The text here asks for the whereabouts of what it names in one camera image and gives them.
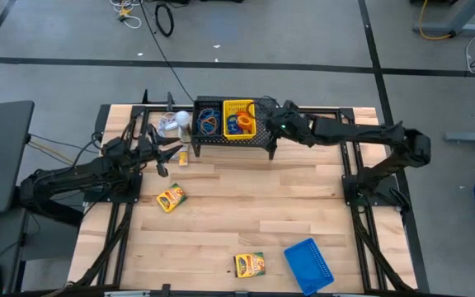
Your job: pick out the wooden bulb base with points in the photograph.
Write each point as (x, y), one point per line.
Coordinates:
(185, 134)

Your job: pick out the yellow crayon box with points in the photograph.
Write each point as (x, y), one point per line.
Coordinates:
(249, 264)
(171, 198)

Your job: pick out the yellow plastic slotted basket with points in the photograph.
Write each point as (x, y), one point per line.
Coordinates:
(239, 106)

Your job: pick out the orange rubber band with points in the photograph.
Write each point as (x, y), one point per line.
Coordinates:
(210, 119)

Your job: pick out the black mesh tray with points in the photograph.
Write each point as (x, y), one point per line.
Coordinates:
(206, 104)

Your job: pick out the grey desk foot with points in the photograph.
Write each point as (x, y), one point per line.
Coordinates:
(468, 137)

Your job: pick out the white light bulb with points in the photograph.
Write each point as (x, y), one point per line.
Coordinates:
(182, 118)

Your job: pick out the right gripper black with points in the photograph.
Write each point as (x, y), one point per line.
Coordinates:
(291, 123)

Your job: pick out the small yellow crayon pack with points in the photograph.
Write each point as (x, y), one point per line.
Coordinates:
(183, 158)

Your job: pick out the black desk foot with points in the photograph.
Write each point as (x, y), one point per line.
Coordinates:
(70, 218)

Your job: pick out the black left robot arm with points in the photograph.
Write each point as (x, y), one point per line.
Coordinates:
(76, 175)

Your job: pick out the blue plastic tray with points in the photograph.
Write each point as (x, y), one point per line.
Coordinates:
(307, 266)

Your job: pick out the black mesh desk riser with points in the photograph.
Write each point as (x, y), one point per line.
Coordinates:
(262, 139)

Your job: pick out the black metal table frame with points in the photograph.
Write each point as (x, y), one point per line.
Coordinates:
(328, 110)

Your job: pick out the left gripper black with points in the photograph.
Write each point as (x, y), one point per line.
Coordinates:
(149, 149)

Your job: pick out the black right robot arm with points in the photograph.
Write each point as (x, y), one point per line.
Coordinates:
(357, 131)

